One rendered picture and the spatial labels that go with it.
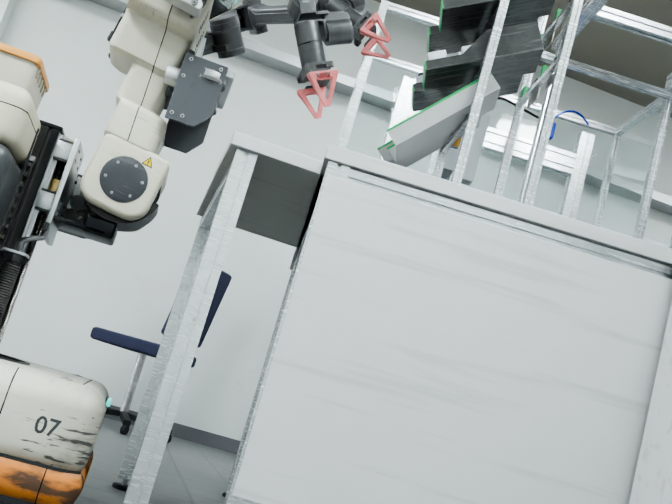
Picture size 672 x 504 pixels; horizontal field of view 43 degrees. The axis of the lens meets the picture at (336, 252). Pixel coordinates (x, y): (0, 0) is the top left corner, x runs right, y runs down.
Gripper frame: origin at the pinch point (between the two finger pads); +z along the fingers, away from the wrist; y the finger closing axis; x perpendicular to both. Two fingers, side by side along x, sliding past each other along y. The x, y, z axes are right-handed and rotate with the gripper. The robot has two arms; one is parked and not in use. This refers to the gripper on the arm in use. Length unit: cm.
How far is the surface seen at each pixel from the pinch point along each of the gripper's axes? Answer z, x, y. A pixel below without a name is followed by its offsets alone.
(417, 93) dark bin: 15.9, 7.1, -5.8
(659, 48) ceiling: 39, -221, 294
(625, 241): 77, 18, -40
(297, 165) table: 15, 48, -39
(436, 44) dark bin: 9.9, -8.3, -1.4
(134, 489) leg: 34, 117, -40
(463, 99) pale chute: 29.1, 7.5, -22.0
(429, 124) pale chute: 26.9, 17.2, -21.8
